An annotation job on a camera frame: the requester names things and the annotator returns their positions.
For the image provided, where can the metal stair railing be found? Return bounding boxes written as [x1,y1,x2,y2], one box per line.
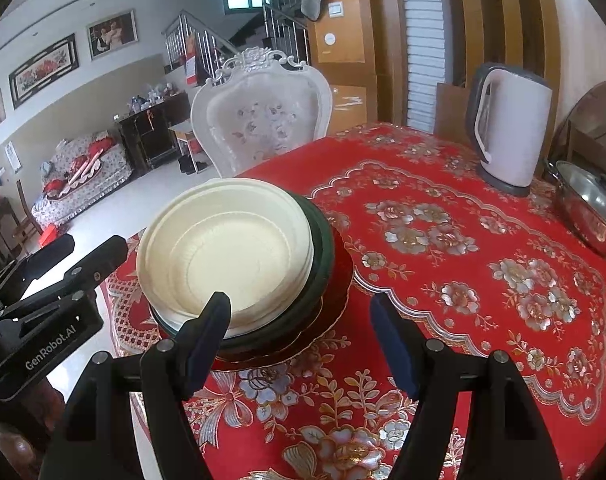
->
[162,0,311,78]

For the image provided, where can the green plastic bowl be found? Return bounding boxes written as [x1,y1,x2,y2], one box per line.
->
[150,192,336,353]

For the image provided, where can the white ribbed panel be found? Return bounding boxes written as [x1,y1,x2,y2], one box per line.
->
[398,0,456,133]

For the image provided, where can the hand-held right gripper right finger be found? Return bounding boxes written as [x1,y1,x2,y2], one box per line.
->
[370,292,564,480]

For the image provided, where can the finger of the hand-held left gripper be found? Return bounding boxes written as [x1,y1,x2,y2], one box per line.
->
[0,233,76,306]
[3,235,128,321]

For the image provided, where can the white ornate chair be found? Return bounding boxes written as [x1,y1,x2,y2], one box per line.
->
[190,46,334,179]

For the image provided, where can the floral sofa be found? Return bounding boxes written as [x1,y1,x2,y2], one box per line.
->
[30,130,134,228]

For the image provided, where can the white electric kettle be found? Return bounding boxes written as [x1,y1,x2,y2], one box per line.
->
[465,62,554,198]

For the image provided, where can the beige bowl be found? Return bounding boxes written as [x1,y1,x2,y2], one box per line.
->
[137,177,314,331]

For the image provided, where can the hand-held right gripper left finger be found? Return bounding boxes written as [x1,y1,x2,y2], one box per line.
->
[43,291,232,480]

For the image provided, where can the clear red glass plate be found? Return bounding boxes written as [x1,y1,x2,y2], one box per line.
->
[213,225,354,361]

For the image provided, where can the red floral tablecloth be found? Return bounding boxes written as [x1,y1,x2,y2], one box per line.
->
[100,122,606,480]

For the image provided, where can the dark wooden sideboard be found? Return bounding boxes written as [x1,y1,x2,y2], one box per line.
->
[115,92,191,171]

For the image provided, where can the cardboard sheet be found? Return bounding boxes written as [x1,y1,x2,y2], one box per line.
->
[435,82,476,136]

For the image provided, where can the red gold-rimmed plate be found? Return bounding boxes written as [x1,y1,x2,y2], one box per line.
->
[210,290,352,372]

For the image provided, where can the framed floral picture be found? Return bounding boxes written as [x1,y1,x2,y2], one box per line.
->
[8,33,78,110]

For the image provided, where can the steel pot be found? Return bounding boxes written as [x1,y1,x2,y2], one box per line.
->
[545,160,606,257]

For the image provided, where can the framed portrait photo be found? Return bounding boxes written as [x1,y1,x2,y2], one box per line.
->
[86,9,137,61]

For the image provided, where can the small wooden table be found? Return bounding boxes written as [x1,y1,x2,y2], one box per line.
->
[168,120,204,161]

